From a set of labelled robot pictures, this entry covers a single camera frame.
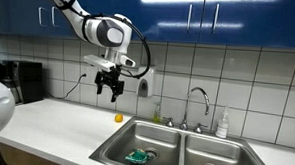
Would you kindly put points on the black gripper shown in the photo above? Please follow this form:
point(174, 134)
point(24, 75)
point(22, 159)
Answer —
point(111, 79)

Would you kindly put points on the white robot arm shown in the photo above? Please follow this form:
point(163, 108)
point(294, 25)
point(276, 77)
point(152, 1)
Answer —
point(112, 32)

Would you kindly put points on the yellow lemon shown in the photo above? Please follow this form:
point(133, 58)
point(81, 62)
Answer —
point(119, 117)

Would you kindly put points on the green dish soap bottle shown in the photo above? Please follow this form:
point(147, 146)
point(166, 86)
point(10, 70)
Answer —
point(157, 113)

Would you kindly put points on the black coffee machine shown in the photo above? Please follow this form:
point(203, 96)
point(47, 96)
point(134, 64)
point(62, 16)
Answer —
point(24, 79)

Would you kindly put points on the chrome gooseneck faucet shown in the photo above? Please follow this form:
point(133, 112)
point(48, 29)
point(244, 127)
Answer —
point(195, 109)

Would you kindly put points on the stainless steel double sink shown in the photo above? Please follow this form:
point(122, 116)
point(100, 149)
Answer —
point(172, 146)

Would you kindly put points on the clear hand sanitizer bottle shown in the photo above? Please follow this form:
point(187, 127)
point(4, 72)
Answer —
point(223, 125)

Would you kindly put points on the blue upper cabinet doors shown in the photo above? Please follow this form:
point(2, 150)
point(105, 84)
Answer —
point(267, 23)

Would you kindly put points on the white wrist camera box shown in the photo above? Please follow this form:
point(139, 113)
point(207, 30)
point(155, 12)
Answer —
point(99, 62)

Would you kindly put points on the white wall soap dispenser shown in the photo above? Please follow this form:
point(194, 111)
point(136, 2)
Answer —
point(146, 83)

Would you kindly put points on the left chrome faucet handle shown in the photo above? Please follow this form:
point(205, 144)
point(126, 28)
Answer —
point(169, 122)

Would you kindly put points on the chrome faucet handle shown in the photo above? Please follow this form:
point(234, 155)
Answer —
point(169, 122)
point(198, 129)

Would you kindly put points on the right chrome faucet handle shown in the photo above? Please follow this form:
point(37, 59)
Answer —
point(198, 129)

